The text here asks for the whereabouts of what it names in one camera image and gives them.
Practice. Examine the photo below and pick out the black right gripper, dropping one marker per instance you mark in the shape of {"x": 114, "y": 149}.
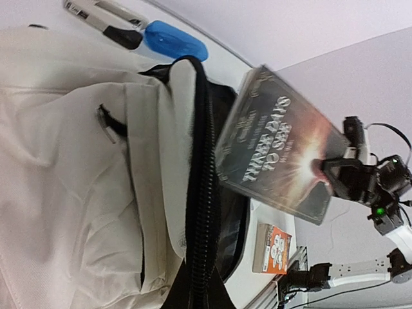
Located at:
{"x": 378, "y": 186}

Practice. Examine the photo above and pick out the Three Days To See book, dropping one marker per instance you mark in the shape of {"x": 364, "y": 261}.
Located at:
{"x": 272, "y": 146}

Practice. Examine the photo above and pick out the orange comic book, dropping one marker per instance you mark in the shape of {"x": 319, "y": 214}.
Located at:
{"x": 272, "y": 249}

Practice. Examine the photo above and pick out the cream white backpack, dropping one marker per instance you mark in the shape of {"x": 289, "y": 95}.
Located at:
{"x": 109, "y": 192}

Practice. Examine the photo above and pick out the blue pencil case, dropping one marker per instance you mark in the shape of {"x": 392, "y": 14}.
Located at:
{"x": 172, "y": 42}

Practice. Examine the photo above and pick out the silver stapler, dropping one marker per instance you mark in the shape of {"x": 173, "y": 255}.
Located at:
{"x": 116, "y": 22}

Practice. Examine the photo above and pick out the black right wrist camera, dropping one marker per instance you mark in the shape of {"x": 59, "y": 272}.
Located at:
{"x": 357, "y": 133}

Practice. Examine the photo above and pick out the aluminium front rail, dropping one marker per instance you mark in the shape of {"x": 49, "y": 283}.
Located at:
{"x": 279, "y": 291}

